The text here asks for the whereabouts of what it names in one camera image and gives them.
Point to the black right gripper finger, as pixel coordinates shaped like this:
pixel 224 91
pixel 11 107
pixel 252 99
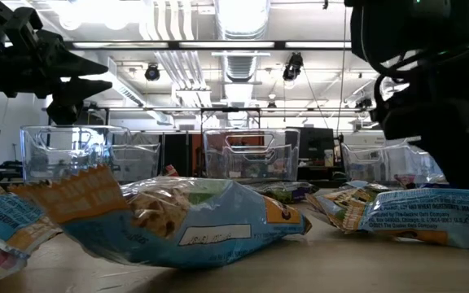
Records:
pixel 466 167

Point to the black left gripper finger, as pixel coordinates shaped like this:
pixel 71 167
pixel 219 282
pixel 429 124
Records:
pixel 69 97
pixel 80 67

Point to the red pink granola bar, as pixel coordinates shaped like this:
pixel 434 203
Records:
pixel 405 180

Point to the blue granola bar small print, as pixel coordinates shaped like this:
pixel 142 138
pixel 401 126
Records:
pixel 422 211

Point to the pale blue granola bar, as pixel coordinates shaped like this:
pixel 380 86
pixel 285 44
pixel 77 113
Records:
pixel 360 185

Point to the blue orange green granola bar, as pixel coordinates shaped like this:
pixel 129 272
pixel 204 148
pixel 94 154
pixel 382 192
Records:
pixel 340 207

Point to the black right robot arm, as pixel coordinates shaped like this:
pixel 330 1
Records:
pixel 401 28

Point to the clear plastic bin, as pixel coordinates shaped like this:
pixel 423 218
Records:
pixel 251 163
pixel 55 163
pixel 365 163

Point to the black ceiling spotlight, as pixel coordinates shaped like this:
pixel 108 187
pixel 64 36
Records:
pixel 152 73
pixel 364 102

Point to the black overhead light bar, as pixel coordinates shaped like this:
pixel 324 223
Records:
pixel 173 45

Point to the orange partition panel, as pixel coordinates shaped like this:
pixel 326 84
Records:
pixel 197 154

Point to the black computer monitor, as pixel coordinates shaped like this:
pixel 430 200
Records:
pixel 318 142

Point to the silver ventilation duct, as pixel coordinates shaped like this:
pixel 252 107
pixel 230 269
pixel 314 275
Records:
pixel 240 65

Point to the black ceiling camera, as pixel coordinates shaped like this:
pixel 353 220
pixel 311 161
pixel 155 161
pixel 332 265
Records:
pixel 292 67

